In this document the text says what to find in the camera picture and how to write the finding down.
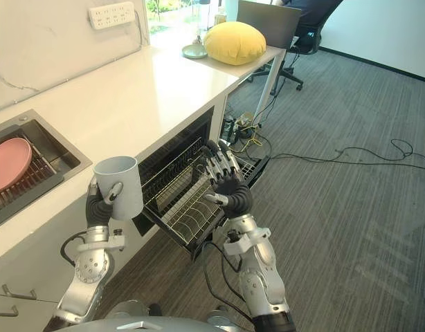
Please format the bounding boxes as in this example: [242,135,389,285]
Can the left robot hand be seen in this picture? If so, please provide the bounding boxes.
[85,176,124,228]

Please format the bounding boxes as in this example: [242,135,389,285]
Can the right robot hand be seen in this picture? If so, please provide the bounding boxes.
[202,139,253,219]

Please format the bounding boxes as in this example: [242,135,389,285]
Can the light grey cup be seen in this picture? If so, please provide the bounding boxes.
[93,156,144,221]

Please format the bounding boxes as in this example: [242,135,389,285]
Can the built-in dishwasher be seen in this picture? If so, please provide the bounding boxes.
[132,106,271,262]

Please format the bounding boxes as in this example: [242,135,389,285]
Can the black sink drying rack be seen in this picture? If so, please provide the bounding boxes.
[0,124,65,215]

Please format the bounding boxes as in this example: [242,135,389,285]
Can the dark kitchen sink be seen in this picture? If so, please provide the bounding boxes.
[0,109,93,232]

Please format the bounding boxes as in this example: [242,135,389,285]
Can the electronics box under counter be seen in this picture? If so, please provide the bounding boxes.
[221,111,257,145]

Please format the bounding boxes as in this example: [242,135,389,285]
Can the pink plate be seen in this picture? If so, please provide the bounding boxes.
[0,137,33,193]

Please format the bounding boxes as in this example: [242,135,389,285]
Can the white desk leg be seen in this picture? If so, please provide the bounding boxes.
[252,48,288,126]

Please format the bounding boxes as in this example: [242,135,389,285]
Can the grey robot torso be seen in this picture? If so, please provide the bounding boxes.
[53,299,258,332]

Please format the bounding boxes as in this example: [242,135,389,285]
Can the yellow round cushion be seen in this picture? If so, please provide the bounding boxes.
[203,21,267,66]

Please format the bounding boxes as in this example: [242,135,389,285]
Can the grey laptop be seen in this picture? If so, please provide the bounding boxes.
[235,0,302,49]

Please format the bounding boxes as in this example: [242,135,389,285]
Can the black office chair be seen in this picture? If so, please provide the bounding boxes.
[246,0,344,92]

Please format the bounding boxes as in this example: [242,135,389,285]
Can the clear glass bottle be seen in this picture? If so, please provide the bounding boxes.
[197,0,213,44]

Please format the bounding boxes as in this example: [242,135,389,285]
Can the white power strip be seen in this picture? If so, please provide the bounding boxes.
[87,1,136,30]

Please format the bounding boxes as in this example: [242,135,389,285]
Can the wire dishwasher rack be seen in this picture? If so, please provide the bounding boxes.
[140,136,257,246]

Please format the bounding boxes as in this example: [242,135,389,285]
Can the yellow cable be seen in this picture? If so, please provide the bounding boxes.
[240,124,265,152]

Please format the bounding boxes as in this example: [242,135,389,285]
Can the black floor cable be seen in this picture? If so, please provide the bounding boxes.
[267,138,425,171]

